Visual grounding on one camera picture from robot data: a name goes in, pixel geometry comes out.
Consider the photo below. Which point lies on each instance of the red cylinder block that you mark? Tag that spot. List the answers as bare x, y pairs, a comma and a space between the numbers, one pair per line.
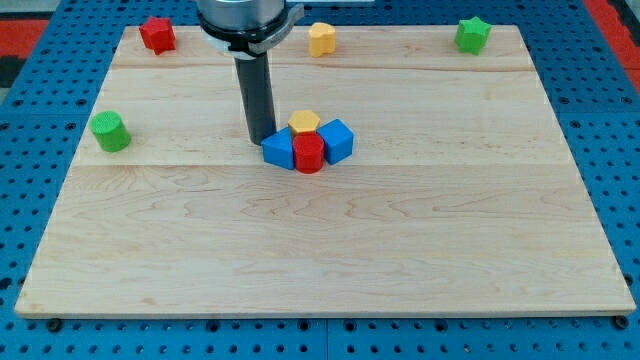
308, 152

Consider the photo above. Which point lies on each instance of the light wooden board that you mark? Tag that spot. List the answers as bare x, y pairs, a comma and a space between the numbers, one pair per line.
461, 198

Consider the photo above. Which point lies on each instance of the yellow heart block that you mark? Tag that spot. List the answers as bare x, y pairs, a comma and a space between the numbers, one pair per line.
322, 39

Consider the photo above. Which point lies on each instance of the red star block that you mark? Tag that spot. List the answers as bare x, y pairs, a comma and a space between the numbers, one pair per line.
158, 35

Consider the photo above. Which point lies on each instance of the green cylinder block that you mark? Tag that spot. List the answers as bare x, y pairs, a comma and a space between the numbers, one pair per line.
109, 130

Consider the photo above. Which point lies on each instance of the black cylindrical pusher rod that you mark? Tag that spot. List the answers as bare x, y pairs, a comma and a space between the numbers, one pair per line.
256, 91

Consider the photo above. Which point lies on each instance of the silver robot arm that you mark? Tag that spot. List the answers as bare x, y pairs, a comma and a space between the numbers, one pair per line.
247, 29

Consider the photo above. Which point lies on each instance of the blue cube block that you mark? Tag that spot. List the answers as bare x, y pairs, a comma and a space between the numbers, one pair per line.
338, 141

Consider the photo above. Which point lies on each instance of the blue triangle block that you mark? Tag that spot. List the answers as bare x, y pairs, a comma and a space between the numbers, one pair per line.
277, 149

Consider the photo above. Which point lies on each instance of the green star block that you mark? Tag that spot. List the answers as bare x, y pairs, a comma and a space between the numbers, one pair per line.
472, 35

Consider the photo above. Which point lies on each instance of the yellow hexagon block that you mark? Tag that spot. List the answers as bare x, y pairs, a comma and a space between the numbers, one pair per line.
303, 121

